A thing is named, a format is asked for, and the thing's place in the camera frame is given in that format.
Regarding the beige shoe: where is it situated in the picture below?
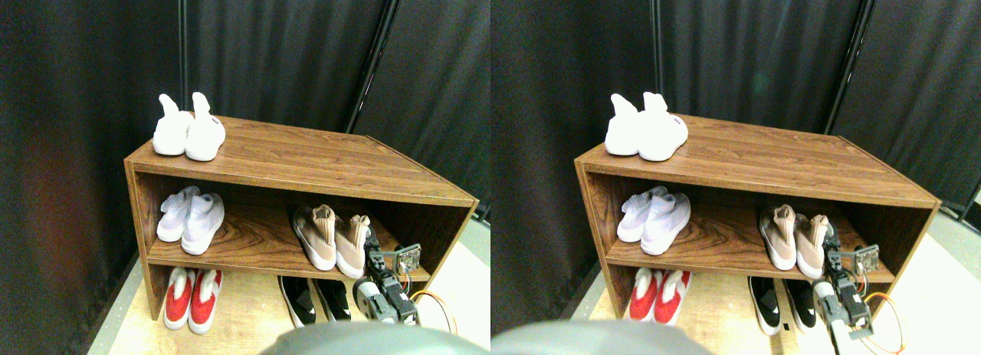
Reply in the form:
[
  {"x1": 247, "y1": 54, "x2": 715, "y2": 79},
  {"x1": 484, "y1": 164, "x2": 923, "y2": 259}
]
[
  {"x1": 760, "y1": 205, "x2": 799, "y2": 271},
  {"x1": 335, "y1": 215, "x2": 372, "y2": 280},
  {"x1": 794, "y1": 215, "x2": 831, "y2": 280},
  {"x1": 292, "y1": 205, "x2": 338, "y2": 271}
]

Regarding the black shoe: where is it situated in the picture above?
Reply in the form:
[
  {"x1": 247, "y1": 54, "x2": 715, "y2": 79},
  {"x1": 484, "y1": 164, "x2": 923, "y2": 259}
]
[
  {"x1": 783, "y1": 278, "x2": 819, "y2": 334},
  {"x1": 748, "y1": 276, "x2": 783, "y2": 337},
  {"x1": 316, "y1": 278, "x2": 353, "y2": 323},
  {"x1": 278, "y1": 276, "x2": 317, "y2": 327}
]

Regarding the brown shoe rack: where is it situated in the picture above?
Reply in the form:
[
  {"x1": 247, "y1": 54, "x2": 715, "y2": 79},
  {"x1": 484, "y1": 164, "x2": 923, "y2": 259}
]
[
  {"x1": 124, "y1": 115, "x2": 481, "y2": 320},
  {"x1": 575, "y1": 113, "x2": 943, "y2": 320}
]

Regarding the curtain stand pole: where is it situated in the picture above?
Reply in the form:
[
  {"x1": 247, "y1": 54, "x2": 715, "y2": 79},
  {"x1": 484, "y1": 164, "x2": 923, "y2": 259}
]
[
  {"x1": 824, "y1": 0, "x2": 881, "y2": 134},
  {"x1": 650, "y1": 0, "x2": 665, "y2": 104},
  {"x1": 344, "y1": 0, "x2": 405, "y2": 134},
  {"x1": 941, "y1": 182, "x2": 981, "y2": 218}
]

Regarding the pale lilac shoe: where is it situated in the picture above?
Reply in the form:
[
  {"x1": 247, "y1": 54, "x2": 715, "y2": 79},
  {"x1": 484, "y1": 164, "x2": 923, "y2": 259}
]
[
  {"x1": 182, "y1": 192, "x2": 226, "y2": 256},
  {"x1": 641, "y1": 192, "x2": 692, "y2": 256},
  {"x1": 617, "y1": 186, "x2": 670, "y2": 243},
  {"x1": 157, "y1": 186, "x2": 202, "y2": 243}
]

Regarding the red shoe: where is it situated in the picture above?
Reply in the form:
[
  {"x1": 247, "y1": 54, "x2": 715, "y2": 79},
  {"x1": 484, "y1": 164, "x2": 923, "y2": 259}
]
[
  {"x1": 189, "y1": 269, "x2": 224, "y2": 336},
  {"x1": 651, "y1": 270, "x2": 693, "y2": 326},
  {"x1": 163, "y1": 268, "x2": 197, "y2": 330},
  {"x1": 628, "y1": 268, "x2": 661, "y2": 321}
]

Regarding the white shoe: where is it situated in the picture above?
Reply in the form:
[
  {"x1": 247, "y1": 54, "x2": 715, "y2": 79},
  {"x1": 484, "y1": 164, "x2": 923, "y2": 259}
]
[
  {"x1": 152, "y1": 94, "x2": 194, "y2": 156},
  {"x1": 605, "y1": 94, "x2": 644, "y2": 156},
  {"x1": 638, "y1": 92, "x2": 689, "y2": 162},
  {"x1": 185, "y1": 92, "x2": 227, "y2": 162}
]

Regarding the orange wire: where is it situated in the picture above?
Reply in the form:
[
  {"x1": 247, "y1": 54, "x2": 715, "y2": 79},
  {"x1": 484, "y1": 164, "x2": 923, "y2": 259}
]
[
  {"x1": 410, "y1": 291, "x2": 459, "y2": 335},
  {"x1": 862, "y1": 291, "x2": 907, "y2": 354}
]

